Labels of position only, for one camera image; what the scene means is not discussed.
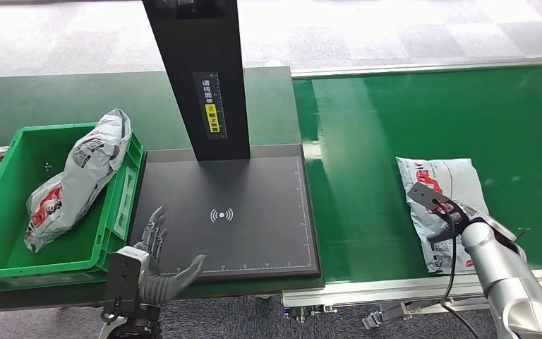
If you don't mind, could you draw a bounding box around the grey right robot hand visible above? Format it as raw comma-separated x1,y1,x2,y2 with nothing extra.
427,223,462,244

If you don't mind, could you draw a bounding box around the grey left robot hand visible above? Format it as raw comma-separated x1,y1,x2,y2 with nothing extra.
135,206,207,299

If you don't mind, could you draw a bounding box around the grey mailer bag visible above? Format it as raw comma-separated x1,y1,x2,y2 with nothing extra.
395,156,492,275
24,108,133,254

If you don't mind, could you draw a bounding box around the black inbound scanner machine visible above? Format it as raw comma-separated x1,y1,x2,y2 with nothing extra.
128,0,323,282

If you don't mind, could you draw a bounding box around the green conveyor belt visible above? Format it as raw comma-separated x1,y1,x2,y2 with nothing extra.
292,64,542,284

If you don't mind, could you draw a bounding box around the black connector block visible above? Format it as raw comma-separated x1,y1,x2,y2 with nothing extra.
284,304,339,325

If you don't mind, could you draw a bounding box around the grey mailer bag, crumpled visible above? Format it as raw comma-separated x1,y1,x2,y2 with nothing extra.
24,108,133,254

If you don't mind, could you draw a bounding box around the black and yellow label sticker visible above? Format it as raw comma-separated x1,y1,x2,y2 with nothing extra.
192,71,229,141

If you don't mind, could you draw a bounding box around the green plastic crate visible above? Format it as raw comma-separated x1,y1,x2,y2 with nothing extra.
0,122,145,292

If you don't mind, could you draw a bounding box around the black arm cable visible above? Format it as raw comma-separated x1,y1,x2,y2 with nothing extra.
433,200,482,339

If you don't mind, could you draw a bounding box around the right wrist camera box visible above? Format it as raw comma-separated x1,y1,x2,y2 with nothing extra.
406,182,469,235

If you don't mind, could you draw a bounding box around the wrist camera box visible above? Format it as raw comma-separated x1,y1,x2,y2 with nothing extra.
102,246,151,323
406,182,469,235

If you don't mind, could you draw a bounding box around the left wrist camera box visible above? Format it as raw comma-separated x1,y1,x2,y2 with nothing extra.
102,246,151,323

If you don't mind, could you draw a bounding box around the aluminium conveyor frame rail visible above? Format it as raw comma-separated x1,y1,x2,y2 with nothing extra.
291,55,542,80
282,266,542,310

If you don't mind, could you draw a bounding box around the grey metal bracket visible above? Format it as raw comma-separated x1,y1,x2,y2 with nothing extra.
362,302,424,330

